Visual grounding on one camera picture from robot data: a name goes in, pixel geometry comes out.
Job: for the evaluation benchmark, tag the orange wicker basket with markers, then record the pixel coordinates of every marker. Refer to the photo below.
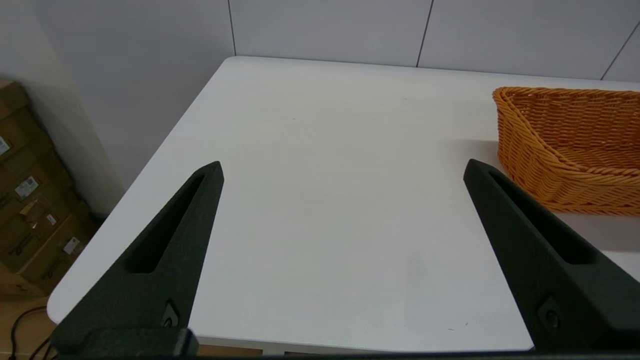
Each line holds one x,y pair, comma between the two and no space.
565,170

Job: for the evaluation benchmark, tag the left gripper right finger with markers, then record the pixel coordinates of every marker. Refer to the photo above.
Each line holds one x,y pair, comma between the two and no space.
560,290

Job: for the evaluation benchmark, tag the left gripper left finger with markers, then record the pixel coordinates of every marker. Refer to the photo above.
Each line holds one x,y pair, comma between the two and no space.
165,280

